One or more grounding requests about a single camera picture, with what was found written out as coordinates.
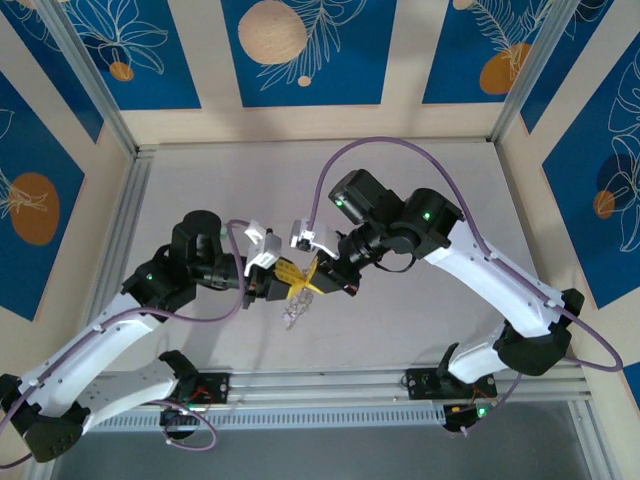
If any silver metal plate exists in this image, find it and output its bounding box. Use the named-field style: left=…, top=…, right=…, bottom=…
left=280, top=288, right=320, bottom=332

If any black controller box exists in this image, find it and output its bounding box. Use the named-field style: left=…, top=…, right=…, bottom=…
left=158, top=405, right=204, bottom=442
left=442, top=401, right=497, bottom=435

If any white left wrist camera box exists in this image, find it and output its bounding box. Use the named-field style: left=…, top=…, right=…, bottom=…
left=243, top=219, right=284, bottom=276

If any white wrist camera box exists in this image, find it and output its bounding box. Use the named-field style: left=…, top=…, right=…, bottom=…
left=289, top=218, right=341, bottom=261
left=243, top=219, right=284, bottom=276

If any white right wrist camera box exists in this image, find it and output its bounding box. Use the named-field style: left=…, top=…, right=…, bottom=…
left=289, top=218, right=341, bottom=261

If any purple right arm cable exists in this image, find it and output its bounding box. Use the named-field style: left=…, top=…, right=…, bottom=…
left=309, top=137, right=625, bottom=437

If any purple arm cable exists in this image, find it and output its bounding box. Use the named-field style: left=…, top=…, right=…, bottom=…
left=0, top=219, right=251, bottom=469
left=309, top=137, right=625, bottom=437

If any aluminium side rail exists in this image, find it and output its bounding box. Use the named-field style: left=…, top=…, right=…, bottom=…
left=87, top=144, right=154, bottom=331

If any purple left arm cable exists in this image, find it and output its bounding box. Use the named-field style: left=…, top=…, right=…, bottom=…
left=0, top=219, right=251, bottom=469

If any aluminium frame rail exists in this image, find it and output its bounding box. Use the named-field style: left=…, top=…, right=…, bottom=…
left=89, top=360, right=589, bottom=409

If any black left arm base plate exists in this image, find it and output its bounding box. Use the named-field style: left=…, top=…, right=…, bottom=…
left=169, top=372, right=231, bottom=407

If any blue floral wall poster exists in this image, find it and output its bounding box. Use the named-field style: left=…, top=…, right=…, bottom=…
left=0, top=69, right=86, bottom=322
left=519, top=0, right=615, bottom=135
left=542, top=44, right=640, bottom=310
left=221, top=0, right=399, bottom=108
left=62, top=0, right=202, bottom=111
left=0, top=0, right=105, bottom=145
left=621, top=361, right=640, bottom=402
left=422, top=0, right=559, bottom=105

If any grey slotted cable duct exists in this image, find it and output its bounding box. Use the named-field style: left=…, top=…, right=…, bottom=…
left=89, top=403, right=447, bottom=434

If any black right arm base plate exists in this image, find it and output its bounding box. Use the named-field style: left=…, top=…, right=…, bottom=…
left=407, top=367, right=499, bottom=401

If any aluminium frame post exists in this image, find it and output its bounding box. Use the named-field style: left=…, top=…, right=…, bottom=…
left=37, top=0, right=140, bottom=157
left=487, top=0, right=586, bottom=145

